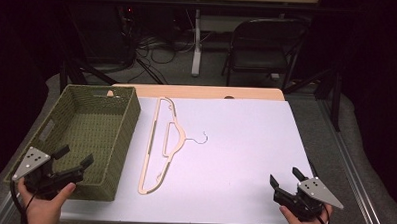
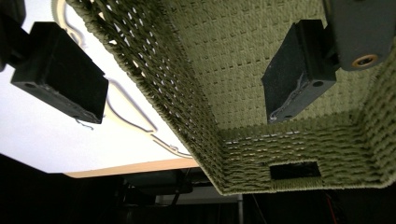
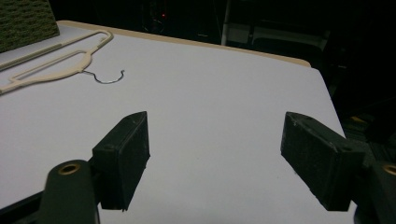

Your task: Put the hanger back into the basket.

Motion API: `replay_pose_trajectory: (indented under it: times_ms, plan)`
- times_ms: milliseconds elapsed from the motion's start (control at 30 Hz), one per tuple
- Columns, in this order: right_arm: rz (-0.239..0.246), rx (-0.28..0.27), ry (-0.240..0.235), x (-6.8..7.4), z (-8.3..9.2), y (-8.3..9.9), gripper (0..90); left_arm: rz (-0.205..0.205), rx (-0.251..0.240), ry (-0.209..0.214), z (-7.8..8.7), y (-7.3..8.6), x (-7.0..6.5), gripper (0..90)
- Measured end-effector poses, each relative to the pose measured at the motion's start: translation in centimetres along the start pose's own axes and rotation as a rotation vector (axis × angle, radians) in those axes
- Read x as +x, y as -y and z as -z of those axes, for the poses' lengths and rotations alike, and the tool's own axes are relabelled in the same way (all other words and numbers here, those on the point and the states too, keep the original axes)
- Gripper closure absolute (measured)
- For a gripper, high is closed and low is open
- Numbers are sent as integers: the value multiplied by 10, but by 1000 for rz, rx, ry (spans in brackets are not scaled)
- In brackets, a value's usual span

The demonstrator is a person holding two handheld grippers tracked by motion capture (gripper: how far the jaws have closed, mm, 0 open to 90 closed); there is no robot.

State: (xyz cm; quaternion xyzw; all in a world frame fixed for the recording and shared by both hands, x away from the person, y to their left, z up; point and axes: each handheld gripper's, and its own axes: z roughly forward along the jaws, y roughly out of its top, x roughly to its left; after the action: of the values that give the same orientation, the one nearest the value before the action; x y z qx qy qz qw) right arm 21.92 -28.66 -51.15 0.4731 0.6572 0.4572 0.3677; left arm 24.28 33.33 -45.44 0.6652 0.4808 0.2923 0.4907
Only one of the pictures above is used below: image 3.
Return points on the beige clothes hanger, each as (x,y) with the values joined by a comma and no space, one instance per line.
(59,67)

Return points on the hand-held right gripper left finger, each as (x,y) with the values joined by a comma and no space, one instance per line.
(120,158)

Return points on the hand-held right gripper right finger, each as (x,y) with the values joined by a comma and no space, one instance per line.
(320,158)

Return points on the green knitted garment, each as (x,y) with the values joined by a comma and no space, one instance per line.
(23,21)

